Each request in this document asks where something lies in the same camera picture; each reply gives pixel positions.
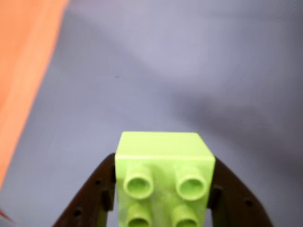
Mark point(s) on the green lego block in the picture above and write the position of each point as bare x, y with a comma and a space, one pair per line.
163, 151

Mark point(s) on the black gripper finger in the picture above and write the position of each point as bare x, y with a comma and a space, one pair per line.
236, 208
90, 203

